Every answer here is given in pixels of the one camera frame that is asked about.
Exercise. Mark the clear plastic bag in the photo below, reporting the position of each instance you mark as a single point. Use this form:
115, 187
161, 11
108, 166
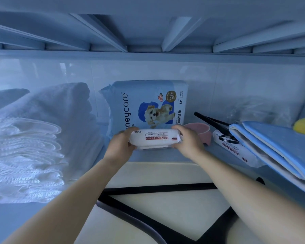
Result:
259, 110

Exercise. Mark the person's left thumb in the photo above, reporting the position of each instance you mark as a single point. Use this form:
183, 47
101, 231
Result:
131, 132

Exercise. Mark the person's right hand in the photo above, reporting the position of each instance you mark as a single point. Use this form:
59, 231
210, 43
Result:
192, 143

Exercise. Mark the blue pet pad package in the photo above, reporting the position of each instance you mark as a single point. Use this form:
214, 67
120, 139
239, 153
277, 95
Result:
144, 104

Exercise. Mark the stack of white folded cloths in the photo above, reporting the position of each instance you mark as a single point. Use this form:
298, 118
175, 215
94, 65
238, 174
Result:
22, 160

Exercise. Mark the pink pet bowl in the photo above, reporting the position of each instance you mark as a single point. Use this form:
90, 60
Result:
202, 132

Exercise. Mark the folded blue absorbent pads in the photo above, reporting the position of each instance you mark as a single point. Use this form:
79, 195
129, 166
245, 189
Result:
282, 149

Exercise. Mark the white wet wipes pack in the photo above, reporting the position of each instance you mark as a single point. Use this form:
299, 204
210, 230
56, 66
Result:
236, 152
155, 139

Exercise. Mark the person's right thumb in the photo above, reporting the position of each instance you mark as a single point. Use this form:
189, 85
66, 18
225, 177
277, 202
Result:
179, 129

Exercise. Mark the white slatted metal shelf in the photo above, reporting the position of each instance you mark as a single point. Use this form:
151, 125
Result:
152, 30

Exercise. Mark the grey folded towel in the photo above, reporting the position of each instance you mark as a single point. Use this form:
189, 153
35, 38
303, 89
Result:
5, 97

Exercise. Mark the person's left hand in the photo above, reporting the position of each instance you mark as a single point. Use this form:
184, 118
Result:
118, 146

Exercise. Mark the person's right forearm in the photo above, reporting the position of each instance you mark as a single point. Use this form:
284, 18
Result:
249, 198

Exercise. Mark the fluffy white folded towel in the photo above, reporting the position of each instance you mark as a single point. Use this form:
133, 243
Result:
71, 111

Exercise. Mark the black scissors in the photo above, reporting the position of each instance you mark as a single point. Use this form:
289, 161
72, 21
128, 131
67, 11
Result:
218, 127

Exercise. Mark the person's left forearm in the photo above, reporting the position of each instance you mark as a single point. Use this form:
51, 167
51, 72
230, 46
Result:
73, 200

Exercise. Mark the yellow curved plastic toy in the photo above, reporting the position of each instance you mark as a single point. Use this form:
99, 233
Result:
303, 124

